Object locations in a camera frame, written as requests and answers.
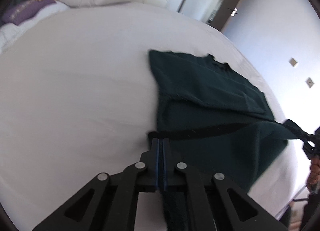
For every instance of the wall socket near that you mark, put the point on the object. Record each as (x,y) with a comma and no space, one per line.
(309,82)

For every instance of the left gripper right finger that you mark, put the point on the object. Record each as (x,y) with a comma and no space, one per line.
(197,201)

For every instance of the wall socket far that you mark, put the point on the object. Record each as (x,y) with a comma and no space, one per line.
(293,62)

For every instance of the white bed sheet mattress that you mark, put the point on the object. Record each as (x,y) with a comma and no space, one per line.
(78,96)

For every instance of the wall socket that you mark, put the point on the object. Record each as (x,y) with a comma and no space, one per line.
(293,62)
(309,82)

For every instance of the purple cushion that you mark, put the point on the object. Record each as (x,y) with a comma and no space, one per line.
(24,11)

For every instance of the right hand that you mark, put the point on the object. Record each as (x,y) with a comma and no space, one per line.
(312,182)

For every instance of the dark green garment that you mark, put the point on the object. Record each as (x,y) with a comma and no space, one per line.
(215,118)

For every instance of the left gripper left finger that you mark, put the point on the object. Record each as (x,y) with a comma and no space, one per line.
(108,202)

